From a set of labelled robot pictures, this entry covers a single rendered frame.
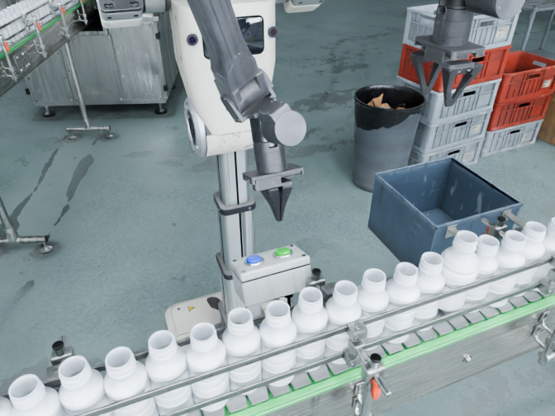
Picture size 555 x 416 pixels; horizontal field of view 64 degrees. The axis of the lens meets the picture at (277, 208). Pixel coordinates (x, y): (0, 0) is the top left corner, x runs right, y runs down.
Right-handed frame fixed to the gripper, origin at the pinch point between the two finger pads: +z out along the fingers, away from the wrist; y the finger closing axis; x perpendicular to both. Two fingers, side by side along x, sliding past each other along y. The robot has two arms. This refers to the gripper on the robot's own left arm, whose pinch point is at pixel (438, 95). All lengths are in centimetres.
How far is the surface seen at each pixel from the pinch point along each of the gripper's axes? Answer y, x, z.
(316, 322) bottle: -17.3, 30.3, 27.4
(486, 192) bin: 27, -52, 49
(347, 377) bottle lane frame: -21, 25, 40
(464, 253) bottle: -16.6, 1.7, 22.6
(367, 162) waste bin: 162, -97, 115
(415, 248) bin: 20, -22, 57
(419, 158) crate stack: 162, -141, 121
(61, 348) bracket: -6, 69, 29
